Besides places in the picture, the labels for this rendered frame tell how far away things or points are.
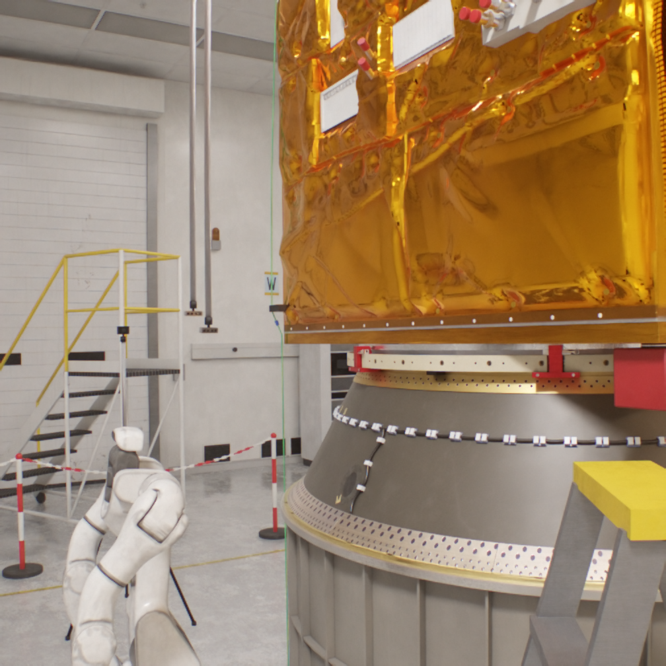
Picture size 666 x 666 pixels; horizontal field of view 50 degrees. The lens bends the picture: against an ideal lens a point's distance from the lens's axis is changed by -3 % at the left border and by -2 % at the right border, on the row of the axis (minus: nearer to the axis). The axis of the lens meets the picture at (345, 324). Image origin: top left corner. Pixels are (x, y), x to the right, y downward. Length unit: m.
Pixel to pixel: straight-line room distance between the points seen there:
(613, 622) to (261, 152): 9.81
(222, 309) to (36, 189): 2.84
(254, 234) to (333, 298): 7.64
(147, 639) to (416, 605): 0.71
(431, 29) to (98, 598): 1.86
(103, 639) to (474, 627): 0.93
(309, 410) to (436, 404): 7.91
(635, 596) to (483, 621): 0.89
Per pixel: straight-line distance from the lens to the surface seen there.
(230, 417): 10.15
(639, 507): 1.13
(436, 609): 2.06
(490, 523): 1.99
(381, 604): 2.17
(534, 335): 1.95
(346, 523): 2.25
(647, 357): 1.76
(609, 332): 1.78
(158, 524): 1.62
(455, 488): 2.06
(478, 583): 1.93
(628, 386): 1.80
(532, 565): 1.93
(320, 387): 9.76
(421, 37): 2.49
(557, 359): 2.03
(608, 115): 1.79
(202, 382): 9.97
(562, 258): 1.82
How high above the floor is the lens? 1.77
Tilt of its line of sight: 1 degrees up
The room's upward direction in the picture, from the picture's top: 1 degrees counter-clockwise
